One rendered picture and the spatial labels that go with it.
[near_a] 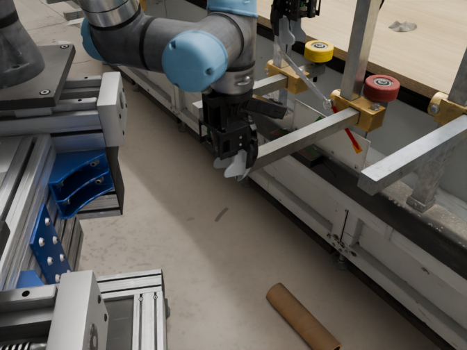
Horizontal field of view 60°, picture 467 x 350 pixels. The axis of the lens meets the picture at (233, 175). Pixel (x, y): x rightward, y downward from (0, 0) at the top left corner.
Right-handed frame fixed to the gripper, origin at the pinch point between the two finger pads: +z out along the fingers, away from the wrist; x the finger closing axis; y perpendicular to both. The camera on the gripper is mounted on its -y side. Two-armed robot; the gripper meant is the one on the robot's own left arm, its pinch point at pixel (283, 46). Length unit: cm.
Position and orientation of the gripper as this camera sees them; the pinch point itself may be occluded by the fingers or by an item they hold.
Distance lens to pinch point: 105.8
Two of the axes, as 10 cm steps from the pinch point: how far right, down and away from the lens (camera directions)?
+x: 8.1, -3.7, 4.6
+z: 0.0, 7.8, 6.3
